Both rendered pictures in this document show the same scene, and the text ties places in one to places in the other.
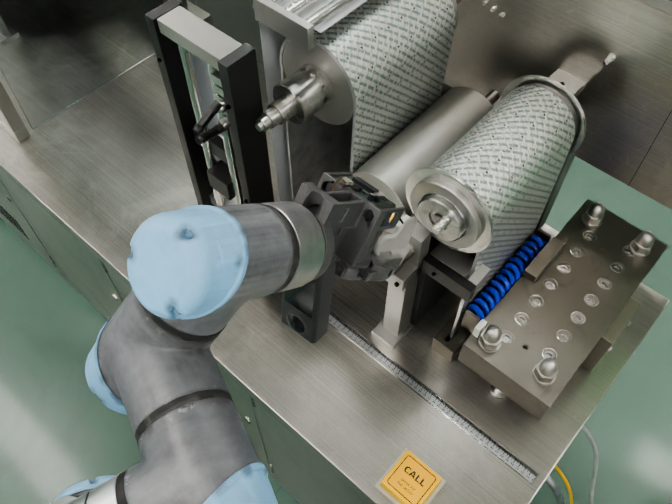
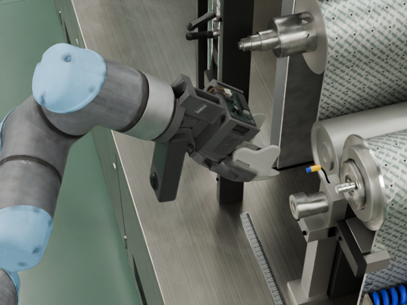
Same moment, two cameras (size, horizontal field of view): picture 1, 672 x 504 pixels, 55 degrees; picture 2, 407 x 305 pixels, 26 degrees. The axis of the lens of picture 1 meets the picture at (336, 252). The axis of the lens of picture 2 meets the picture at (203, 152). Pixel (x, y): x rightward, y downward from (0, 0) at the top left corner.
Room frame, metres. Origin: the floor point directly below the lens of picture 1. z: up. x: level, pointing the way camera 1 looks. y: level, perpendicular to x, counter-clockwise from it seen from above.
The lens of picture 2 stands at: (-0.26, -0.39, 2.28)
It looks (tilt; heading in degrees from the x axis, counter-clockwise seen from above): 50 degrees down; 32
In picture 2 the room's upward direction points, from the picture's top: straight up
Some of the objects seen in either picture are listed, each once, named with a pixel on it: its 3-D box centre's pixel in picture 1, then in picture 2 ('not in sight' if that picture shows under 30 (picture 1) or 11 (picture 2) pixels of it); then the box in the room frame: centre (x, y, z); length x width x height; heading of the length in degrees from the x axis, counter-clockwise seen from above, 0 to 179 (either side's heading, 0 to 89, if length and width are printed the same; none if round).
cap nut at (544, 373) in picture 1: (547, 368); not in sight; (0.41, -0.32, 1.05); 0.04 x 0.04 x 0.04
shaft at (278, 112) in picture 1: (273, 116); (256, 42); (0.66, 0.09, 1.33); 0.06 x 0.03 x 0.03; 138
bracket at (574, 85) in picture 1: (562, 86); not in sight; (0.78, -0.35, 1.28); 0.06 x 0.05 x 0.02; 138
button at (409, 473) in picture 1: (411, 482); not in sight; (0.28, -0.12, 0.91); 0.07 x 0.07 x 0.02; 48
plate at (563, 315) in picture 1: (565, 300); not in sight; (0.56, -0.40, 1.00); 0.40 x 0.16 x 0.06; 138
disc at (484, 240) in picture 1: (447, 211); (363, 182); (0.56, -0.16, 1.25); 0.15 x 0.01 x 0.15; 48
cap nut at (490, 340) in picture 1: (492, 335); not in sight; (0.47, -0.25, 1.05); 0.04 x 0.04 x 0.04
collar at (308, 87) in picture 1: (302, 94); (292, 34); (0.71, 0.05, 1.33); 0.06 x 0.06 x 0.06; 48
